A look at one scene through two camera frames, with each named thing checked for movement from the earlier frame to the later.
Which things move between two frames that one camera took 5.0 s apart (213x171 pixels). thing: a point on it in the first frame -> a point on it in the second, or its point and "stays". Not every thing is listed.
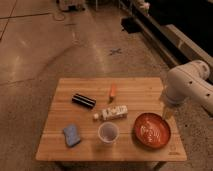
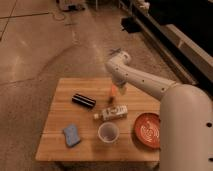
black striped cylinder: [84, 101] stays
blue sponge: [71, 135] stays
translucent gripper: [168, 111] -> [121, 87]
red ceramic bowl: [152, 130] stays
